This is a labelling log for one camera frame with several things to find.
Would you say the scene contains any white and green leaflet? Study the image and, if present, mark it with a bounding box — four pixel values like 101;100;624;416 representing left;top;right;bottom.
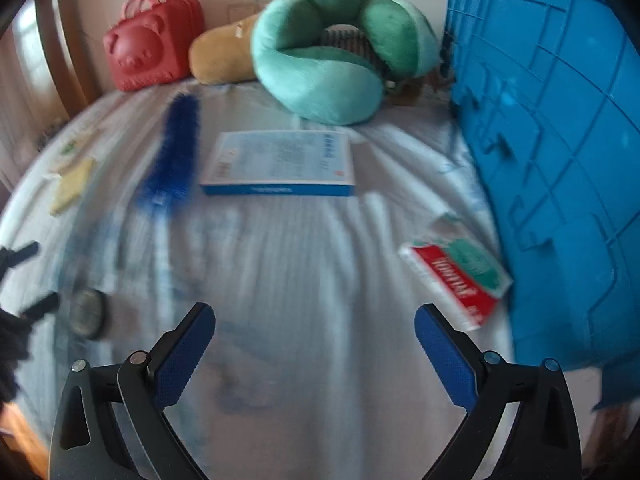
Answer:
52;125;101;171

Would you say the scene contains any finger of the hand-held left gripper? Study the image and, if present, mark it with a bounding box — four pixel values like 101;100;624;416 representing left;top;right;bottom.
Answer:
0;241;40;274
19;292;61;322

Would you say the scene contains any striped fabric pouch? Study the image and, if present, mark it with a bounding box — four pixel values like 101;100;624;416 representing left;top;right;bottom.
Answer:
320;25;386;73

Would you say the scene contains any blue and white box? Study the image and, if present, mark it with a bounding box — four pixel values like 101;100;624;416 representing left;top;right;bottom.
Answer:
199;130;357;198

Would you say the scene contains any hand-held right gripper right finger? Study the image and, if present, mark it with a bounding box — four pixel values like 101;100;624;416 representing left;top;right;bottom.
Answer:
414;303;583;480

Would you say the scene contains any yellow packet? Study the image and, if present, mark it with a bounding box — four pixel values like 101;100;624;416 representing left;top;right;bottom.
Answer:
49;157;97;217

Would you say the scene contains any wooden wall frame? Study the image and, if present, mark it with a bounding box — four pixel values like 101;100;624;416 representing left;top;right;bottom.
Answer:
10;0;101;111

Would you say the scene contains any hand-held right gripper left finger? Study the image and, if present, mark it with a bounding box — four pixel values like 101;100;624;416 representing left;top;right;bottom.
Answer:
50;302;217;480

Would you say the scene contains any black tape roll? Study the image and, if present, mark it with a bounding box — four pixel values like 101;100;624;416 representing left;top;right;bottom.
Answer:
69;287;107;340

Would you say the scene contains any teal neck pillow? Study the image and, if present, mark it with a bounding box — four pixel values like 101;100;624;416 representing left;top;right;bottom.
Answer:
251;0;441;126

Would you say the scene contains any tan plush toy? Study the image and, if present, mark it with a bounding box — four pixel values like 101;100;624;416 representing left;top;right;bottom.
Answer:
188;12;261;85

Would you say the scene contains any cloth-covered desktop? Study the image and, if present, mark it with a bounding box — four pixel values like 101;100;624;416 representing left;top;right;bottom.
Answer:
0;80;606;480

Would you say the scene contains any red bear-face case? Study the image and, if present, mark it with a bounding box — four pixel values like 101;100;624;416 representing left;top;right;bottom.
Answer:
103;0;205;92

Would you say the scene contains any dark blue fuzzy brush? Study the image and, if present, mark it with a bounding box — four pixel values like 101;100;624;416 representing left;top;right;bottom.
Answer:
139;94;202;218

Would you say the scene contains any blue plastic crate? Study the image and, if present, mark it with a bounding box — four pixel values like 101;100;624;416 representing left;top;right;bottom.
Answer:
442;0;640;411

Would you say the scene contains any red and green tissue pack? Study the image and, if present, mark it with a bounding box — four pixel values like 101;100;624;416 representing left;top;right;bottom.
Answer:
398;237;513;332

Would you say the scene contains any dark cloth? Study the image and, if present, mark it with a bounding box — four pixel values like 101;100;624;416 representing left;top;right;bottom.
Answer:
35;117;68;153

